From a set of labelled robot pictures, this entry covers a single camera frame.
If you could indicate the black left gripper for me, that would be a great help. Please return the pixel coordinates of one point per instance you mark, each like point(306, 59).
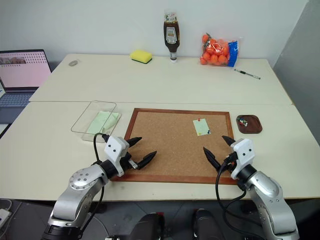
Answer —
point(126, 161)

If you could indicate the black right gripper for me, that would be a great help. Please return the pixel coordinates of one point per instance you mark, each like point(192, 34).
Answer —
point(229, 161)

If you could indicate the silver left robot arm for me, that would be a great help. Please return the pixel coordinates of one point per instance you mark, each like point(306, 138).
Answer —
point(80, 192)

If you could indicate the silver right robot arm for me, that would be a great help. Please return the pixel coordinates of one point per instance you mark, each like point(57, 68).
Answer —
point(267, 195)

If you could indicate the pale green paper note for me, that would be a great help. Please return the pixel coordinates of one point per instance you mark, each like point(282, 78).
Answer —
point(201, 128)

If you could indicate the wood framed cork board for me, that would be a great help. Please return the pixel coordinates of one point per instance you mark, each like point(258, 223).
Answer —
point(170, 142)

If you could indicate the heap of coloured push pins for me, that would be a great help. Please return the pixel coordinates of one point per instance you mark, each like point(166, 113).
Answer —
point(243, 122)

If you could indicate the brown wooden tray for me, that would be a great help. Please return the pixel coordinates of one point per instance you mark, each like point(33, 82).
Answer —
point(253, 126)

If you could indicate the pale green paper sheet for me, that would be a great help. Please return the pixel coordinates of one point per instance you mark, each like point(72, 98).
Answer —
point(102, 122)

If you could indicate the clear plastic tray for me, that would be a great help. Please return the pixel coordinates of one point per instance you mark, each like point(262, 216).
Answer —
point(85, 117)

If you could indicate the dark rounded shape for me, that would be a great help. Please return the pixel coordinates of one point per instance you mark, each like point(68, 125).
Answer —
point(206, 223)
point(150, 226)

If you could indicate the black and white pen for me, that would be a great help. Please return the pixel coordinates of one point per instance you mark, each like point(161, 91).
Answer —
point(247, 74)

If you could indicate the yellow sponge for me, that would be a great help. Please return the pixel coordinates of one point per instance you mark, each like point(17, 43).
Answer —
point(141, 55)

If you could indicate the bag of small oranges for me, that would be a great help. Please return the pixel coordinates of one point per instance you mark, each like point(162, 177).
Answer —
point(215, 51)

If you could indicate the small grey round object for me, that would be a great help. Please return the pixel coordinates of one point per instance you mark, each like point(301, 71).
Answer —
point(73, 63)

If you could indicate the brown sauce squeeze bottle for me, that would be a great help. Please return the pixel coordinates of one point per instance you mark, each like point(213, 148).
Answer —
point(171, 35)

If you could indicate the open grey laptop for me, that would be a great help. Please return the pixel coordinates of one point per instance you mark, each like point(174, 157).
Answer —
point(22, 72)

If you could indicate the white power strip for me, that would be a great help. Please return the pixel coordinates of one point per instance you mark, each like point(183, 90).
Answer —
point(3, 217)

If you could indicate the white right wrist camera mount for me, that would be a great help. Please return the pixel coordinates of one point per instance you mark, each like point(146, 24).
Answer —
point(243, 152)

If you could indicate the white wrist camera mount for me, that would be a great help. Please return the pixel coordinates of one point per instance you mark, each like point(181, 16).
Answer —
point(115, 148)
point(243, 152)

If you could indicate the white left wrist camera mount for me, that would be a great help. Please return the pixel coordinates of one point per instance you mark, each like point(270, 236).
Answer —
point(115, 148)

